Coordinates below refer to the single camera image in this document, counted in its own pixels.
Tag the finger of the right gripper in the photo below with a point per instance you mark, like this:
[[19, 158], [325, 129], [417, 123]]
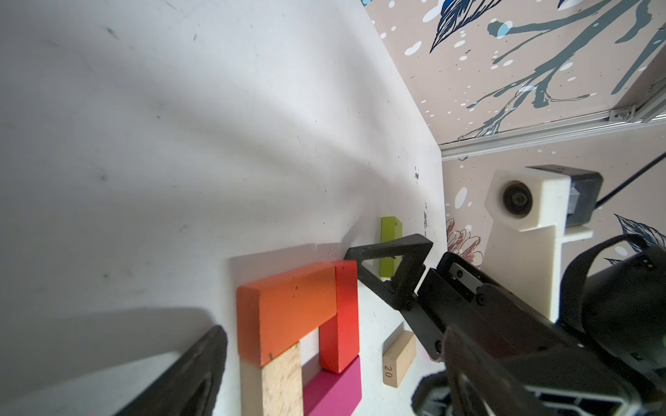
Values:
[[399, 290]]

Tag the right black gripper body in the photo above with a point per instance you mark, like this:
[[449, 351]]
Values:
[[455, 293]]

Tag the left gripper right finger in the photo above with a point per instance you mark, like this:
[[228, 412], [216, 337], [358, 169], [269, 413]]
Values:
[[479, 385]]

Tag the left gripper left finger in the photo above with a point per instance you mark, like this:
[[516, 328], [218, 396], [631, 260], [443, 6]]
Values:
[[191, 385]]

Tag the thin wood block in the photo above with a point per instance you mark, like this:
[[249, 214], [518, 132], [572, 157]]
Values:
[[276, 388]]

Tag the red block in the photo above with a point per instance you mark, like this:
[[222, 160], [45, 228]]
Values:
[[339, 338]]

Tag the orange block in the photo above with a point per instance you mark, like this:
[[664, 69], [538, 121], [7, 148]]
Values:
[[275, 313]]

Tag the magenta block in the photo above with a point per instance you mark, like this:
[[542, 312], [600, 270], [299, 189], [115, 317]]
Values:
[[334, 394]]

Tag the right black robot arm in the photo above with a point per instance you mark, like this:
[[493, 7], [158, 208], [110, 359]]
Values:
[[604, 355]]

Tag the natural wood block upper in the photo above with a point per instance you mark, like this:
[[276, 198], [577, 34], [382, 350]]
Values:
[[398, 359]]

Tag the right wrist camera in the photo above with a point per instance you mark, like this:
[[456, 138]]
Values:
[[535, 211]]

